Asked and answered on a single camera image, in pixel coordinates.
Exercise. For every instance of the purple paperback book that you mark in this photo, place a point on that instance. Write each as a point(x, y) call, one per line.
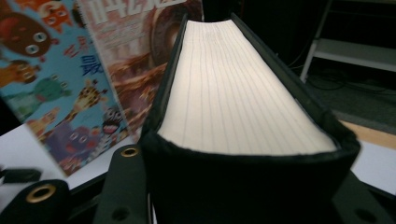
point(134, 62)

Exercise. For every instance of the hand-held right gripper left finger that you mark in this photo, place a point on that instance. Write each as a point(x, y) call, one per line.
point(124, 186)

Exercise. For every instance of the thick black book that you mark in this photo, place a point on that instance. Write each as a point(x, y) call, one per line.
point(243, 93)

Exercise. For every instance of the green and blue picture book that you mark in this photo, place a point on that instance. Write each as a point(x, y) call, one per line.
point(46, 77)

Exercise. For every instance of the white metal stand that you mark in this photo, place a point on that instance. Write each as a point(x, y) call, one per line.
point(351, 49)

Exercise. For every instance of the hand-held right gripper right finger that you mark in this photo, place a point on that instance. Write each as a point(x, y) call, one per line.
point(348, 208)

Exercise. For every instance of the white table board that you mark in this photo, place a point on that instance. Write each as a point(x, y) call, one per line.
point(18, 149)

